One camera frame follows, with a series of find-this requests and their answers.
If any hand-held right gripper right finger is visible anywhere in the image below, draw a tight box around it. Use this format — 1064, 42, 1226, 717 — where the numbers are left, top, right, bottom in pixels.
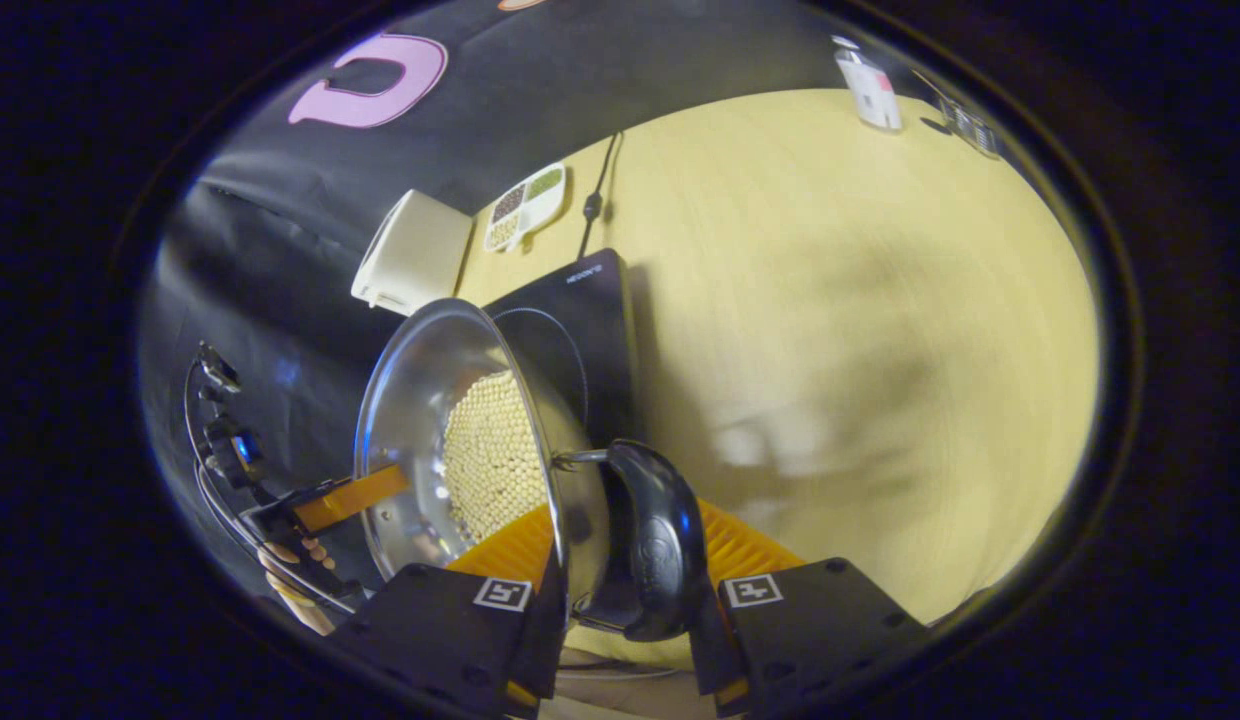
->
690, 497, 931, 716

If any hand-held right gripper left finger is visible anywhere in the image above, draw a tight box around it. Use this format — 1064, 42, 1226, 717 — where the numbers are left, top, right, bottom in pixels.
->
330, 503, 571, 719

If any steel pot with black handles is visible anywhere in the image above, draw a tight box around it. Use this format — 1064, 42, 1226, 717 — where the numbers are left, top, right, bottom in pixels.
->
354, 298, 709, 643

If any black induction cooktop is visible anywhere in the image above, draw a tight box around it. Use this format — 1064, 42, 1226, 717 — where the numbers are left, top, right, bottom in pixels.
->
480, 248, 646, 451

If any white toaster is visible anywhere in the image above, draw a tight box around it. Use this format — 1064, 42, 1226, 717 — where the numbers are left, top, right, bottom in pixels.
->
351, 189, 475, 317

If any white divided dish of beans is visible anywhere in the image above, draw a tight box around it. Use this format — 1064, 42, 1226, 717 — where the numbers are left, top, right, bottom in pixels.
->
483, 163, 568, 253

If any clear bottle with red label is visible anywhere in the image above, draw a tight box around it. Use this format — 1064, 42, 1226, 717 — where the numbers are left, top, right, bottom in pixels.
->
833, 36, 904, 133

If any black power cable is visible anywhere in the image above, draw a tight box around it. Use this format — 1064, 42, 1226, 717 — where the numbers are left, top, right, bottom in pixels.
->
576, 130, 623, 261

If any wire mesh holder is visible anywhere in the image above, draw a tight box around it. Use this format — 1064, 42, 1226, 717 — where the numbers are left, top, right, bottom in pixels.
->
940, 95, 1003, 161

